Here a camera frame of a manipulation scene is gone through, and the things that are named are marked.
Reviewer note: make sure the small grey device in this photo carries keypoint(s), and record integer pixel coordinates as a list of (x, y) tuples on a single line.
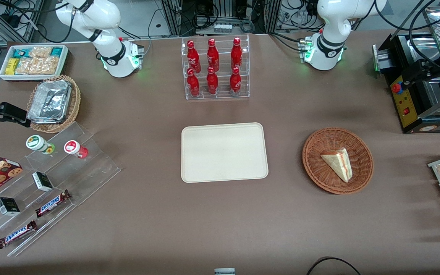
[(224, 271)]

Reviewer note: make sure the aluminium frame shelf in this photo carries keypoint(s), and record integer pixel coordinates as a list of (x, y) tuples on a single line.
[(13, 23)]

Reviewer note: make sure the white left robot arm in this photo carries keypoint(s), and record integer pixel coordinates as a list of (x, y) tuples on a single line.
[(332, 26)]

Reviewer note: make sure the white plastic snack bin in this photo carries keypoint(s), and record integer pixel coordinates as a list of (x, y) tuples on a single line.
[(65, 53)]

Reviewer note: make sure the red lid yogurt cup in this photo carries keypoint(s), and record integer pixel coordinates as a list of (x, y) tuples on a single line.
[(73, 148)]

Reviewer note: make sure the beige rectangular serving tray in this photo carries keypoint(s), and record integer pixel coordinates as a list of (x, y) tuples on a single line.
[(224, 152)]

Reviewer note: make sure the teal snack packet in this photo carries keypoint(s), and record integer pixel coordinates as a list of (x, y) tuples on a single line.
[(56, 51), (21, 52)]

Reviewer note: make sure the round brown wicker basket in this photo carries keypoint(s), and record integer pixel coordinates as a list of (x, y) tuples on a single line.
[(319, 172)]

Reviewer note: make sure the yellow snack packet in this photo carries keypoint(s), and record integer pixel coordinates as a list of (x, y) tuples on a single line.
[(12, 67)]

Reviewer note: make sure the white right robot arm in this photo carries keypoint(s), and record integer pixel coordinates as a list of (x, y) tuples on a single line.
[(101, 23)]

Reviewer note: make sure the triangular sandwich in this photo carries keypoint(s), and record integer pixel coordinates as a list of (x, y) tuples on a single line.
[(337, 164)]

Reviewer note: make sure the clear acrylic bottle rack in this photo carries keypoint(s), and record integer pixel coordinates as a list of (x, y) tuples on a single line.
[(224, 93)]

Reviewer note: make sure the light oval wicker basket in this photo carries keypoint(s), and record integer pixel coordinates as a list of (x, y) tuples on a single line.
[(75, 103)]

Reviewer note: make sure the small black carton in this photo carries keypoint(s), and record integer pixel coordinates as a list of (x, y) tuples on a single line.
[(8, 206), (42, 181)]

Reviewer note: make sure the silver foil packets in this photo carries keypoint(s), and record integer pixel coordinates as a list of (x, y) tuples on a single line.
[(50, 101)]

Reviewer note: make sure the brown Snickers bar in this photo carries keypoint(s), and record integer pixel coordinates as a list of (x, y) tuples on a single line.
[(16, 234), (52, 203)]

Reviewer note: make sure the white power strip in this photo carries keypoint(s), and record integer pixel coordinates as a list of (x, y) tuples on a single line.
[(222, 28)]

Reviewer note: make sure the red cola bottle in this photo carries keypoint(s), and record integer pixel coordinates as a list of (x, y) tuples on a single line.
[(235, 82), (212, 55), (193, 84), (193, 57), (236, 53), (212, 82)]

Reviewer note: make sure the green lid yogurt cup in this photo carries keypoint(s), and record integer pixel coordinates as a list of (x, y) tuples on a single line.
[(36, 143)]

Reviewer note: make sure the clear bag of crackers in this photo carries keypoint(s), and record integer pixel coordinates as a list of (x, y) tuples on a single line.
[(48, 65), (40, 52), (27, 66)]

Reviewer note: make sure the black machine with yellow panel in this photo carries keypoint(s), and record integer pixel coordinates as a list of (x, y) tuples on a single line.
[(426, 103)]

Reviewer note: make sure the clear acrylic stepped shelf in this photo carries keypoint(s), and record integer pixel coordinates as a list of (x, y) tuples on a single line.
[(90, 172)]

